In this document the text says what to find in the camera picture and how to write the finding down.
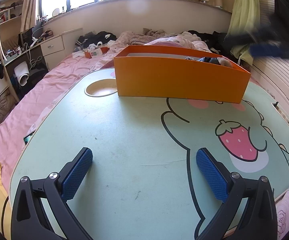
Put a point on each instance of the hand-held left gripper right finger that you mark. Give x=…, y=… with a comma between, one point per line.
x=212, y=175

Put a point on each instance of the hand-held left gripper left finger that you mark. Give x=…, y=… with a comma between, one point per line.
x=77, y=175

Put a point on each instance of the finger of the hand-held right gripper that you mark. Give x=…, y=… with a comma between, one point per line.
x=267, y=50
x=242, y=40

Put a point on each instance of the white fur pompom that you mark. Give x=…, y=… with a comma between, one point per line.
x=225, y=62

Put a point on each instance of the black lace cloth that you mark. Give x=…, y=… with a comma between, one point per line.
x=209, y=60

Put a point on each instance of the orange cardboard box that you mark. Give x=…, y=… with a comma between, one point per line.
x=179, y=80

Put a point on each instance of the mint green cartoon desktop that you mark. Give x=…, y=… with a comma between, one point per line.
x=134, y=135

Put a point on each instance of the white louvered closet door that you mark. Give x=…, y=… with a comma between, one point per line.
x=279, y=75

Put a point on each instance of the green hanging cloth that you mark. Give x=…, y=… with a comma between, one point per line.
x=244, y=10

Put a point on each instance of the smartphone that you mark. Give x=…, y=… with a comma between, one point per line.
x=29, y=138

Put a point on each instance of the pink printed duvet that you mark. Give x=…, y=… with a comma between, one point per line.
x=174, y=41

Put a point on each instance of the beige clothes pile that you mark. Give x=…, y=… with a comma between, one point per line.
x=155, y=32

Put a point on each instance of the white paper roll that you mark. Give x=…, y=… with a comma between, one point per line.
x=22, y=73

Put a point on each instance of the orange tissue box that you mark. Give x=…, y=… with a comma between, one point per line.
x=94, y=53

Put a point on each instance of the white drawer cabinet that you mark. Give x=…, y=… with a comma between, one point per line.
x=53, y=46

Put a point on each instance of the black striped clothes pile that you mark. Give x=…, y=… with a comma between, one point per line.
x=99, y=37

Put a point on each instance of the round mirror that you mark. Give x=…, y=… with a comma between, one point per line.
x=56, y=12

